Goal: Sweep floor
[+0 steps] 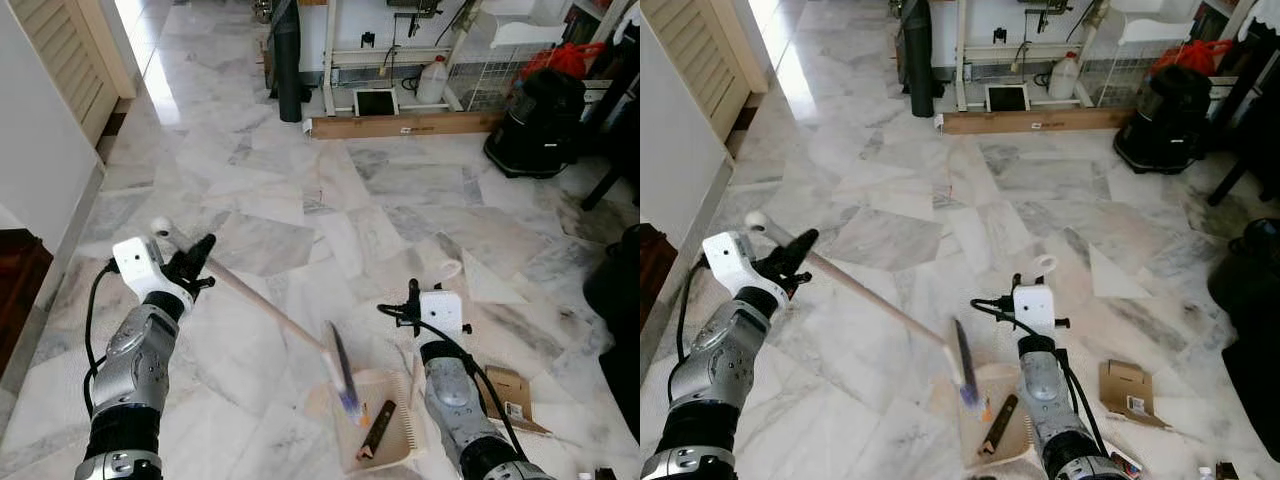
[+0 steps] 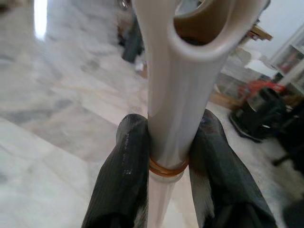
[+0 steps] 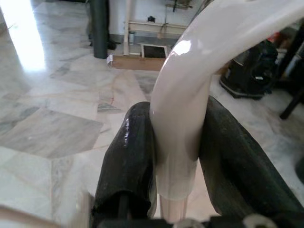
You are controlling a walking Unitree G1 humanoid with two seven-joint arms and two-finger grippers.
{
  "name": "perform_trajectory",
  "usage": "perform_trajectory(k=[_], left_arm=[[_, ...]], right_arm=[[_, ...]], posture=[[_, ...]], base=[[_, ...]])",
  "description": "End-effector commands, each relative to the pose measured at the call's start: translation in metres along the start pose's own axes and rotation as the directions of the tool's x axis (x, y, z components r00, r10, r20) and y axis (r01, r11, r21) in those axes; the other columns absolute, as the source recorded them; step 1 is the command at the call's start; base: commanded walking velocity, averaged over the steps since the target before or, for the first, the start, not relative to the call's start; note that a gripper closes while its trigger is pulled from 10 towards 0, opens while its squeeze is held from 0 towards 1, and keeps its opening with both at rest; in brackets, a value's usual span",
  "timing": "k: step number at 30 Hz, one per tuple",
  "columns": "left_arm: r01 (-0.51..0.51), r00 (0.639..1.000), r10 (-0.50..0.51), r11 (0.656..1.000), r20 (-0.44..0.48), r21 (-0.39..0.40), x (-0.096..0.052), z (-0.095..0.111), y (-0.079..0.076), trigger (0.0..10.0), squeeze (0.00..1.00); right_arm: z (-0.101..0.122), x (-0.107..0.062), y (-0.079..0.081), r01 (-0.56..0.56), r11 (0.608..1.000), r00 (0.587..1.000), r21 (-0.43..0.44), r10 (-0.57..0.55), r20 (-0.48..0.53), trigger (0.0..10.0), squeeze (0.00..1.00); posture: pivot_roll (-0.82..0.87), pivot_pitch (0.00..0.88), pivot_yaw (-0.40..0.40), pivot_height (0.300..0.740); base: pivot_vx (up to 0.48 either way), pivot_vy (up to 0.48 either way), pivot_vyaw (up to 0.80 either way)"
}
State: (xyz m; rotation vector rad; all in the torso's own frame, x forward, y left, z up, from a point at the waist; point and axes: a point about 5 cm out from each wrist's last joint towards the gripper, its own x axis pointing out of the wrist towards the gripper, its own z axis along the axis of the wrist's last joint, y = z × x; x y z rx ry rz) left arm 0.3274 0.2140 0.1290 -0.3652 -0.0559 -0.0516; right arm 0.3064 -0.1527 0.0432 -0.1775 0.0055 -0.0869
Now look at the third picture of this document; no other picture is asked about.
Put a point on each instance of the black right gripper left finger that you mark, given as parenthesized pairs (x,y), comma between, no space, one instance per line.
(128,154)

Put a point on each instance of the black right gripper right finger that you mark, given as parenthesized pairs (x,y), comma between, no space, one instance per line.
(232,161)

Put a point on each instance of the black vacuum cleaner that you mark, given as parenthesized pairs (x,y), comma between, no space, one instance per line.
(249,71)

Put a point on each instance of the flat brown cardboard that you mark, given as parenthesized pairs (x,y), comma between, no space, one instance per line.
(137,63)

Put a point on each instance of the white framed black panel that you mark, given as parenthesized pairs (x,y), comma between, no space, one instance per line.
(154,51)

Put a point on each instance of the small grey cylinder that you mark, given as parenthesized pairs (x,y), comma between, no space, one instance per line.
(132,39)

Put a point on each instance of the dark green rolled mat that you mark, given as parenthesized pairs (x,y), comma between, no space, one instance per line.
(101,28)

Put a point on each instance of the pale wooden rack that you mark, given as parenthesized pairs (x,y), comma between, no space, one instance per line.
(152,25)

